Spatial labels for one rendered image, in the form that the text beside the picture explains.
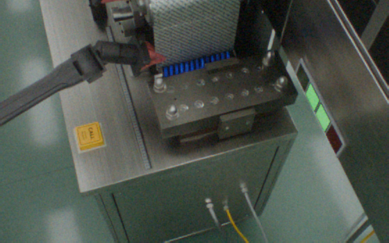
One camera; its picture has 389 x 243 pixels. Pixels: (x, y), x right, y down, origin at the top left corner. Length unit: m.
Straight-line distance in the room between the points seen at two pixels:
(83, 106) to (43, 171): 0.98
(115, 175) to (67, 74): 0.34
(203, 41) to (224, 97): 0.17
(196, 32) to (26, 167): 1.40
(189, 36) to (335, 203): 1.34
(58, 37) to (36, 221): 0.99
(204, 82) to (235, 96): 0.10
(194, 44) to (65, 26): 0.52
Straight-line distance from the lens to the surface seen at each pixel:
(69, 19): 1.75
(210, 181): 1.63
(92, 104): 1.54
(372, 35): 0.97
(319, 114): 1.22
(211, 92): 1.38
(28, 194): 2.45
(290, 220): 2.36
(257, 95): 1.39
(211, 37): 1.39
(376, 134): 1.03
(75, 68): 1.25
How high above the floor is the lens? 2.20
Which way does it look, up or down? 60 degrees down
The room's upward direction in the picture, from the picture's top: 3 degrees clockwise
